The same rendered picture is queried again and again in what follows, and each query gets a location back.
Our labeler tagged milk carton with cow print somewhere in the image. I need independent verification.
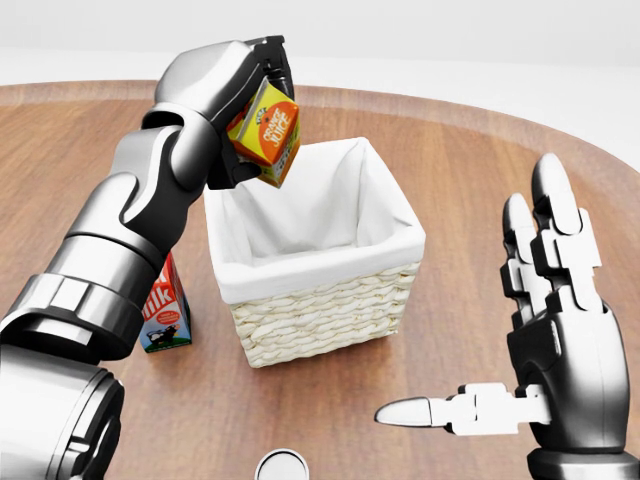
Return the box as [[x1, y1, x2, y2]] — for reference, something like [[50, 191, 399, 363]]
[[138, 251, 193, 355]]

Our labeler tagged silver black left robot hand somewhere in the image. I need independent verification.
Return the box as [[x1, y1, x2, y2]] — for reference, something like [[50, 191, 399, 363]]
[[153, 34, 297, 193]]

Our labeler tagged orange juice carton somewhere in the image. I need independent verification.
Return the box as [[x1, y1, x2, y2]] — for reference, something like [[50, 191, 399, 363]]
[[226, 81, 302, 190]]

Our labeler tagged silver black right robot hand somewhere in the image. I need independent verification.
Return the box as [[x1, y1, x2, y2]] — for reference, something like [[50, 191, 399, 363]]
[[374, 152, 632, 454]]

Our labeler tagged wicker basket with white liner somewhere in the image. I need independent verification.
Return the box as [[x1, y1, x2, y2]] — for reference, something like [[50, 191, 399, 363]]
[[203, 136, 427, 370]]

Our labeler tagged round silver cap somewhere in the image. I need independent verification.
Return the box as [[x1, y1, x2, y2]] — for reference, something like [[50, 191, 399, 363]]
[[254, 448, 309, 480]]

